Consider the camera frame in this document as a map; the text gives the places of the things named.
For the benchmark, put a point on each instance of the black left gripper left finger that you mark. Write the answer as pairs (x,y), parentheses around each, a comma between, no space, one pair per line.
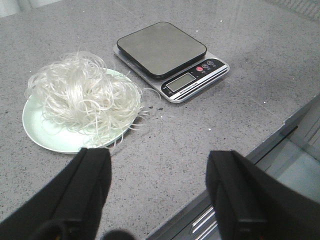
(70,206)

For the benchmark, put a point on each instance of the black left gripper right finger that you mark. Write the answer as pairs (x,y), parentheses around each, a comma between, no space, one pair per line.
(251,205)

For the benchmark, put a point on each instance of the white vermicelli noodle bundle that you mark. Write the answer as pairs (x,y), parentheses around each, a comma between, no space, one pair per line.
(85,95)

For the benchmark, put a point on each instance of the light green round plate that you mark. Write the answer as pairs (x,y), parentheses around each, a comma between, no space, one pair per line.
(50,135)

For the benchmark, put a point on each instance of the black silver kitchen scale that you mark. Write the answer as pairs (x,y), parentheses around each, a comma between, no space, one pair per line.
(172,62)

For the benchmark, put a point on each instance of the white pleated curtain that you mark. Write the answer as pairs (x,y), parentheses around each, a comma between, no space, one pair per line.
(12,7)

